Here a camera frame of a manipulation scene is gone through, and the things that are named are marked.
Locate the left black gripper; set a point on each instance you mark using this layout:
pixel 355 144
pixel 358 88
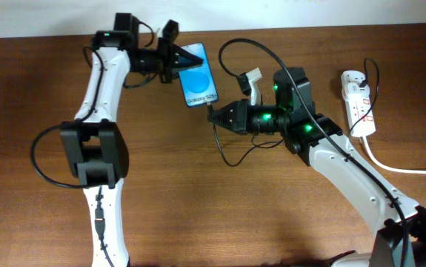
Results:
pixel 167 56

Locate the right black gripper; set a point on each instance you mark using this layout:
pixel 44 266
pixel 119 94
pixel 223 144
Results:
pixel 241 116

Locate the blue screen Galaxy smartphone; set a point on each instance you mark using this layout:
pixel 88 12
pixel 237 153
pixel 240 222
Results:
pixel 197 83

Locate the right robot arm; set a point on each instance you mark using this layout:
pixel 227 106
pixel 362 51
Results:
pixel 397 222

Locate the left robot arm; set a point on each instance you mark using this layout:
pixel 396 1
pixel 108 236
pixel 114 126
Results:
pixel 96 151

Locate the white power strip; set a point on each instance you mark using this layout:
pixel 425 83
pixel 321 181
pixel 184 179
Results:
pixel 359 116

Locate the white USB wall charger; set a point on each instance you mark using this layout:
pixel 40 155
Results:
pixel 355 91

